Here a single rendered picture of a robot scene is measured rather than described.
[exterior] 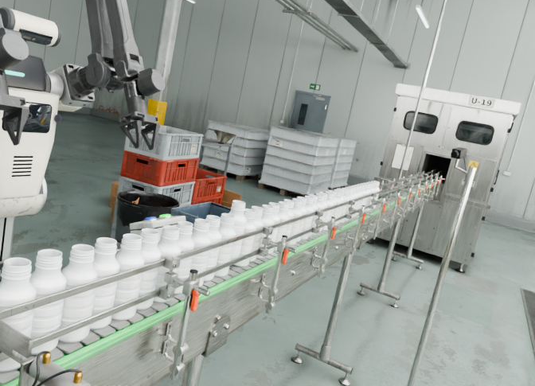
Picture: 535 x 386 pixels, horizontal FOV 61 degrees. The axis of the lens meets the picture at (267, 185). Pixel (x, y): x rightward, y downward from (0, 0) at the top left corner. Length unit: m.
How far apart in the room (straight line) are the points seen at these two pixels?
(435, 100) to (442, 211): 1.35
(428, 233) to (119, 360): 5.30
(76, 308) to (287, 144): 7.39
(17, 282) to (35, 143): 0.76
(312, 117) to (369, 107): 1.51
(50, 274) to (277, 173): 7.49
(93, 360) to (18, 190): 0.71
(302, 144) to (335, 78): 4.43
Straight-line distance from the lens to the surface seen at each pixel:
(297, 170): 8.04
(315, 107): 12.18
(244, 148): 8.59
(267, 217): 1.40
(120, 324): 0.95
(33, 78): 1.53
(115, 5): 1.53
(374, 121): 11.74
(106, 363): 0.93
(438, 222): 5.99
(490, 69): 11.56
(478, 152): 5.89
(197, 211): 2.19
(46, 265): 0.80
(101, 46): 1.54
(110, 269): 0.88
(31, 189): 1.50
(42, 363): 0.71
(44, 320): 0.83
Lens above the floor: 1.46
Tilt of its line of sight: 9 degrees down
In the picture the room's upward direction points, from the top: 12 degrees clockwise
